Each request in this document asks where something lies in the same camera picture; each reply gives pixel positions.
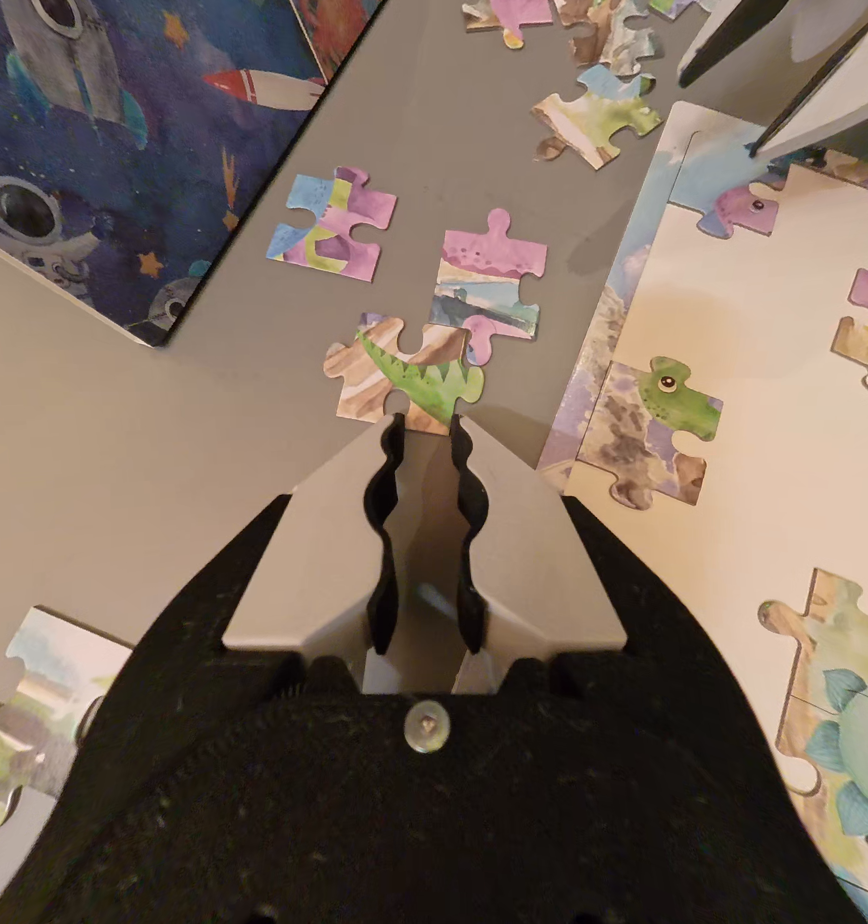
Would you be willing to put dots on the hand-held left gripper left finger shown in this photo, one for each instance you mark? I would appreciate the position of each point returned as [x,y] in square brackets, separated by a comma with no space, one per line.
[311,577]

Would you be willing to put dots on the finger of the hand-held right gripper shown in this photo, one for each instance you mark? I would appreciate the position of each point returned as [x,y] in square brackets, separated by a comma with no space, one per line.
[737,36]
[838,108]

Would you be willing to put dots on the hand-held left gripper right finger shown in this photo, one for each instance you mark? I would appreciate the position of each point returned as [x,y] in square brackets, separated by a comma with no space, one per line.
[542,577]

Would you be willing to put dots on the green dinosaur head puzzle piece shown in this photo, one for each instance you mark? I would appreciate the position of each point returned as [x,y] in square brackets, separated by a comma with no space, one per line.
[643,433]

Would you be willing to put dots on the green tail brown puzzle piece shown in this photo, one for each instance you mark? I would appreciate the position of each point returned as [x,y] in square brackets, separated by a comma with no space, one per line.
[376,375]

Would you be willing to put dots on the white jigsaw puzzle board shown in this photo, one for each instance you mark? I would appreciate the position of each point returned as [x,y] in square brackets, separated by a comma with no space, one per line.
[766,469]

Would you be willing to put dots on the pink blue striped puzzle piece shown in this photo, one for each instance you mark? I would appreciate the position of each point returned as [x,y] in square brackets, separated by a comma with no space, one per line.
[488,260]

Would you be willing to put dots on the yellow green puzzle piece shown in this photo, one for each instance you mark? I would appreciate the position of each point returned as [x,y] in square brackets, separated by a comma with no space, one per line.
[676,6]

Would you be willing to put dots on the grey brown puzzle piece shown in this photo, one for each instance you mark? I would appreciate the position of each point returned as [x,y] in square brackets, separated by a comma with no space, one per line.
[614,43]

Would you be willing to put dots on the pink dinosaur head puzzle piece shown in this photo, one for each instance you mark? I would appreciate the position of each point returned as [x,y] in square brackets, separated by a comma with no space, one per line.
[737,206]

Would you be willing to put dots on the green blue white puzzle piece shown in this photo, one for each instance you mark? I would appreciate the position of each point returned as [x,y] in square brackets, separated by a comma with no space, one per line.
[600,119]

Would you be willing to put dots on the pink grey puzzle piece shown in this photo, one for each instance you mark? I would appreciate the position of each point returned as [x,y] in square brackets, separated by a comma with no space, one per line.
[513,14]

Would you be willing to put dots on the sky meadow puzzle piece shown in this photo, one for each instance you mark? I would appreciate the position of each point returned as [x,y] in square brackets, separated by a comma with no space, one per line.
[37,693]

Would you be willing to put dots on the blue purple yellow puzzle piece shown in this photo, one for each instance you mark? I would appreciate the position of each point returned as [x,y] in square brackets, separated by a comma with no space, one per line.
[347,224]

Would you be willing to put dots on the space ocean print puzzle box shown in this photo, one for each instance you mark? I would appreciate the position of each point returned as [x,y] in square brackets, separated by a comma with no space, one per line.
[116,180]

